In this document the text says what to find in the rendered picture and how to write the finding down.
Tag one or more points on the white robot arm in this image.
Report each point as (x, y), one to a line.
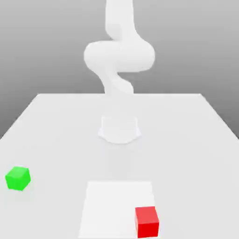
(119, 56)

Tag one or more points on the small red cube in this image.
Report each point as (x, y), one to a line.
(147, 222)

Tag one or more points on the small green cube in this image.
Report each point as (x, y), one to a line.
(17, 178)

